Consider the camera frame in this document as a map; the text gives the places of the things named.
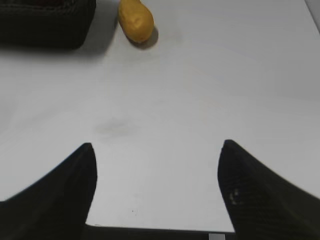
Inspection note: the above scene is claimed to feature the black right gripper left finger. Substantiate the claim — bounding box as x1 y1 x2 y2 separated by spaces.
0 142 98 240

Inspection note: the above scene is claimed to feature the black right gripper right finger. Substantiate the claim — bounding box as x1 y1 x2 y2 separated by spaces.
218 139 320 240

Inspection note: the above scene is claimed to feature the dark brown woven basket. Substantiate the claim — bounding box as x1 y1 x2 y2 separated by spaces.
0 0 97 50

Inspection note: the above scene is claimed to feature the orange-yellow mango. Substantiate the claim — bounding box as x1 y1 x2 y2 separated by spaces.
118 0 155 44

